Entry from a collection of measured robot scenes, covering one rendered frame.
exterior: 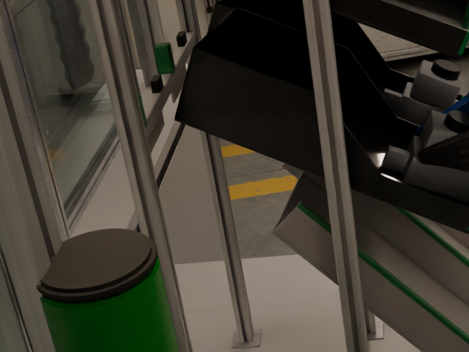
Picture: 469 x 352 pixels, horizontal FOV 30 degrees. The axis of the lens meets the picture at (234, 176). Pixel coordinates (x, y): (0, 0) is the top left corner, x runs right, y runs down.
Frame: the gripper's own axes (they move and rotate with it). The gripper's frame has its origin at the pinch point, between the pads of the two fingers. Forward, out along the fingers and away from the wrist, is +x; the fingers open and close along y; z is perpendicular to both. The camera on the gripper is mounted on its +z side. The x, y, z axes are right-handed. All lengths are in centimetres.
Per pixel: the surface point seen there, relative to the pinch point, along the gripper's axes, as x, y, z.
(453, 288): 6.1, -5.5, -20.3
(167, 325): 9, 46, 18
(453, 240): 6.1, -19.4, -23.4
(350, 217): 9.8, 8.5, -0.6
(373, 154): 7.9, -1.8, -0.4
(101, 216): 73, -62, -26
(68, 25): 70, -83, 6
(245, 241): 103, -196, -114
